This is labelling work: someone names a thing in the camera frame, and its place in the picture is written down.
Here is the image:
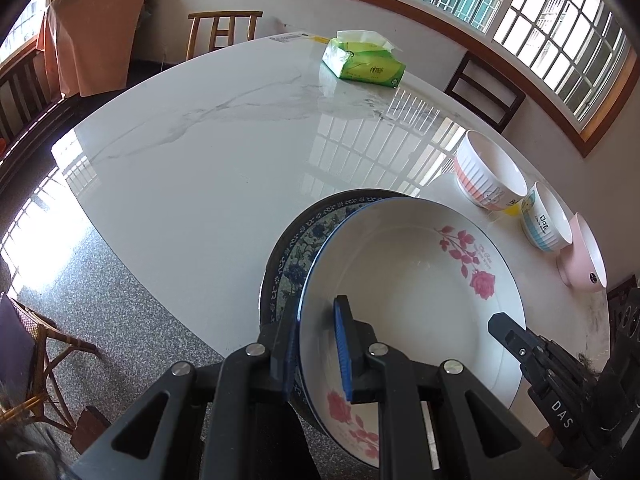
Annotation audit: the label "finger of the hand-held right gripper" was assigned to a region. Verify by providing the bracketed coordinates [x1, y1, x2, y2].
[487, 312, 597, 397]
[529, 384, 590, 442]

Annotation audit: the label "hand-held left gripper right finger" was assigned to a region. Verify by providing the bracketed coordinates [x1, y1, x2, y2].
[332, 295, 596, 480]

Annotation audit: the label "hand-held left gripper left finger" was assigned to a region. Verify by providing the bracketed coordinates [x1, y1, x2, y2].
[70, 300, 321, 480]

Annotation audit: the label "white plate with pink roses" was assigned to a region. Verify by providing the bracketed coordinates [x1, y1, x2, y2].
[298, 197, 527, 471]

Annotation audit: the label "blue patterned plate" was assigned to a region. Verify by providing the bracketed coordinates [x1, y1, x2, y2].
[259, 189, 406, 406]

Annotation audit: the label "small white bowl blue print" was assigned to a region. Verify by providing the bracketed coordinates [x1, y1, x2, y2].
[520, 181, 573, 253]

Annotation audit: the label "white ribbed bowl pink stripes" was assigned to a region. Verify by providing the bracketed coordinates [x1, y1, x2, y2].
[454, 130, 529, 212]

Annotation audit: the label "brown wooden stool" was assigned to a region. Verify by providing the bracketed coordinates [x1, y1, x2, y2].
[70, 405, 113, 456]

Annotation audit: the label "rattan chair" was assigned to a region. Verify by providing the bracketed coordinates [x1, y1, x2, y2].
[0, 292, 101, 436]

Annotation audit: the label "dark wooden chair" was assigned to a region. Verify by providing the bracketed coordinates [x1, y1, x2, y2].
[444, 51, 527, 133]

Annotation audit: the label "wooden framed barred window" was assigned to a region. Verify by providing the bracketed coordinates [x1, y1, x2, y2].
[327, 0, 633, 156]

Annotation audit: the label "green tissue pack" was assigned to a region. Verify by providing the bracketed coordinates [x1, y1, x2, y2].
[321, 30, 406, 90]

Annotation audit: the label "white paper label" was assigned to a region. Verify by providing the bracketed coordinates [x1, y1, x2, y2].
[269, 31, 332, 44]

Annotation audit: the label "light wooden chair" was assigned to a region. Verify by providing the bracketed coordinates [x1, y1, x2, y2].
[186, 10, 264, 61]

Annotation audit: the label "dark wooden bench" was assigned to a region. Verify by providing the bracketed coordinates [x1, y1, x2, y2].
[0, 52, 76, 161]

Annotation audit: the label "orange cloth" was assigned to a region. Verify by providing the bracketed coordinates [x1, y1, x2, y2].
[37, 0, 153, 98]

